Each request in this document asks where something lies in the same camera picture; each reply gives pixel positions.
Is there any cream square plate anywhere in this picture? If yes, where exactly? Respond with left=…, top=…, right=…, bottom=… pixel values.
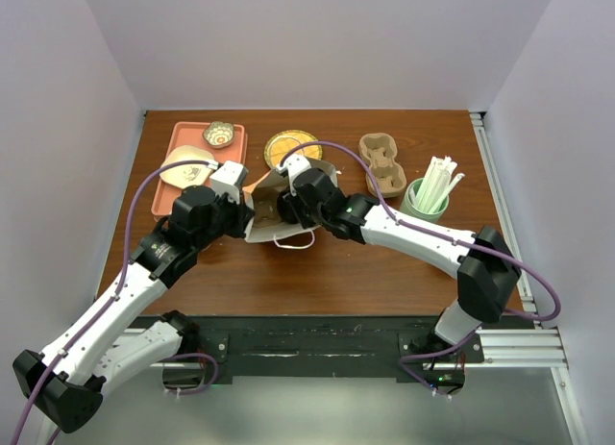
left=160, top=145, right=214, bottom=189

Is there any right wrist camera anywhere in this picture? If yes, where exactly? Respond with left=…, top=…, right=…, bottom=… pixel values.
left=276, top=154, right=311, bottom=181

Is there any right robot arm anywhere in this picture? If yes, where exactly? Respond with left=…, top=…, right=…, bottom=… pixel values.
left=278, top=166, right=521, bottom=361

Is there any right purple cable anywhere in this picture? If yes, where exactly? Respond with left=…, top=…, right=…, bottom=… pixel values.
left=277, top=140, right=562, bottom=397

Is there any yellow woven coaster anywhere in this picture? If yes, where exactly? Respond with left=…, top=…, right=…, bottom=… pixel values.
left=263, top=130, right=323, bottom=169

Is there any brown paper bag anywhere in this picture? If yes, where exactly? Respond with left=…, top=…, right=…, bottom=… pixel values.
left=243, top=154, right=338, bottom=247

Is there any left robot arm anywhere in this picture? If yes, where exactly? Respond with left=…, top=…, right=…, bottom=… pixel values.
left=12, top=185, right=254, bottom=433

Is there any small patterned dish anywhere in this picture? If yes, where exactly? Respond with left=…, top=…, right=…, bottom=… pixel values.
left=203, top=121, right=234, bottom=150

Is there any green straw holder cup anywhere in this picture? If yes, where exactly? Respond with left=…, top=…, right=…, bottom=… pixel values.
left=400, top=178, right=449, bottom=223

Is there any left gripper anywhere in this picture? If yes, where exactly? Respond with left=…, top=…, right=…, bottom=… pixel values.
left=194, top=186, right=255, bottom=250

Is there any aluminium rail frame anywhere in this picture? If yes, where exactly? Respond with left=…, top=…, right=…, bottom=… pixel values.
left=36, top=109, right=590, bottom=445

